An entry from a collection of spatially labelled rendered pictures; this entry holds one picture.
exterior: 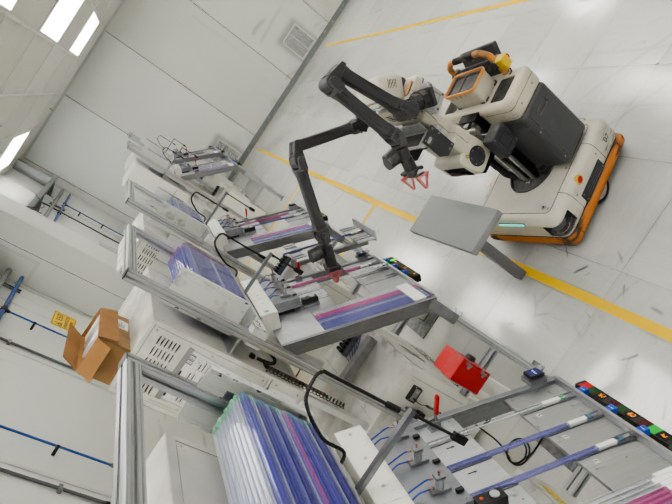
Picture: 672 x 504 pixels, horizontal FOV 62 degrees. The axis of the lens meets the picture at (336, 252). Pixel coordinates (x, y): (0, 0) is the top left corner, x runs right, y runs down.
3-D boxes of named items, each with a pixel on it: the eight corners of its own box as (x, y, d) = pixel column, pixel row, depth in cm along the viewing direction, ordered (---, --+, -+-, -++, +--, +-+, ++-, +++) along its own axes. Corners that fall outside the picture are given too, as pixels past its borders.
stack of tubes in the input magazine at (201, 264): (228, 267, 280) (181, 240, 268) (247, 302, 234) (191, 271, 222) (214, 288, 280) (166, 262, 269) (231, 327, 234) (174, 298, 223)
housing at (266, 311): (260, 301, 292) (255, 277, 287) (284, 339, 248) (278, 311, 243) (246, 306, 290) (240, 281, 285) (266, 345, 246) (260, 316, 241)
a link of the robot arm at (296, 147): (288, 140, 260) (281, 143, 269) (298, 167, 263) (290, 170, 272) (366, 113, 278) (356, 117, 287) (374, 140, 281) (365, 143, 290)
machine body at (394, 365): (431, 355, 341) (355, 310, 315) (500, 415, 278) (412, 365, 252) (372, 442, 343) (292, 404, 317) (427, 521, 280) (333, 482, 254)
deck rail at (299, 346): (436, 308, 250) (434, 295, 248) (438, 309, 248) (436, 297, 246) (284, 357, 231) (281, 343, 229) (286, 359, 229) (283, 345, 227)
